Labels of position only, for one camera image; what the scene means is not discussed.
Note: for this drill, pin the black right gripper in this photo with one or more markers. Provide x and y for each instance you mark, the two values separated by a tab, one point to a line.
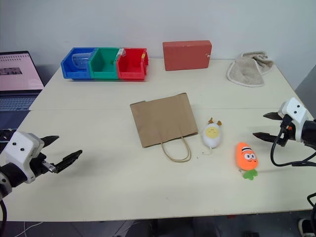
287	135

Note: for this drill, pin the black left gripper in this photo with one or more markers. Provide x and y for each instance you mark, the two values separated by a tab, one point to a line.
39	164

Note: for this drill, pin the orange carrot plush toy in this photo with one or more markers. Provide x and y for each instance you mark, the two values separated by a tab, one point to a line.
247	158

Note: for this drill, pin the white plush toy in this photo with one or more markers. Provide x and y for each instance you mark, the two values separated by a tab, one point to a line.
211	138

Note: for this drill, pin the beige folded towel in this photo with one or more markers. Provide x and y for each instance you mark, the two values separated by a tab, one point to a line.
245	71

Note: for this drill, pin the blue plastic storage bin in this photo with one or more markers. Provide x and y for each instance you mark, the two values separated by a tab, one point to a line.
69	71

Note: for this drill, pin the open laptop with pink screen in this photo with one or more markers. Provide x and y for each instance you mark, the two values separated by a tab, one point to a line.
17	74

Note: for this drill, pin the clear plastic cup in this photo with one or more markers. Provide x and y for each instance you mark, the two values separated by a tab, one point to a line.
81	60

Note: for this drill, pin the green plastic storage bin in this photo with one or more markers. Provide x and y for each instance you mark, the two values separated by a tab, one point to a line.
102	66

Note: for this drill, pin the white and black shoe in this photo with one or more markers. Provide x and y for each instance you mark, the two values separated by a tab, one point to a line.
307	228

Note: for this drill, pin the red plastic storage bin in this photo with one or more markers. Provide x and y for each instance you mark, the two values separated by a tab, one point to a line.
130	67

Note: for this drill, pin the red cardboard box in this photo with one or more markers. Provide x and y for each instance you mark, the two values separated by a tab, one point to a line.
186	55

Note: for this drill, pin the clear plastic packet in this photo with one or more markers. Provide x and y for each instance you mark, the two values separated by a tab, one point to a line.
121	53

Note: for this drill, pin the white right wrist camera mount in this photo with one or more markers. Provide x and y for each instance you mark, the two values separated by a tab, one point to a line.
295	109

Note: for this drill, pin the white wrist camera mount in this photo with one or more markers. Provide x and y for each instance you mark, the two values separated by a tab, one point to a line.
21	144
295	109

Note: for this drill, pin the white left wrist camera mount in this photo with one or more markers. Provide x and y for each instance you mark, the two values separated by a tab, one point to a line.
21	144

